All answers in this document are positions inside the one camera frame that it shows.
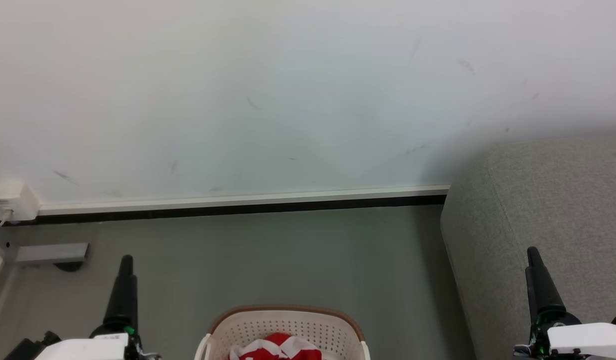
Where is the grey metal floor bracket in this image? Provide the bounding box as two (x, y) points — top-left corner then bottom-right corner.
(15, 243), (91, 273)

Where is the red white-striped sports garment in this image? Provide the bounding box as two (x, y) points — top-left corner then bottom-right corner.
(229, 332), (322, 360)

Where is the white wall socket box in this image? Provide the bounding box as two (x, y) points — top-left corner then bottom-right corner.
(0, 180), (41, 224)

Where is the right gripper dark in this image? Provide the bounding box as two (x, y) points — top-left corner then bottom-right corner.
(525, 246), (582, 359)

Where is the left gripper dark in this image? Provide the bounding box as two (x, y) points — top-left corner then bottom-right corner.
(90, 254), (142, 360)

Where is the grey fabric sofa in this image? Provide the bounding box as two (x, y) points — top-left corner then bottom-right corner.
(440, 134), (616, 360)

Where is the white perforated laundry basket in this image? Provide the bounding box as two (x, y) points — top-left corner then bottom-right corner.
(194, 305), (371, 360)

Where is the white and black baseboard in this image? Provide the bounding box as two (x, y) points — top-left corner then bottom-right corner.
(3, 185), (451, 226)

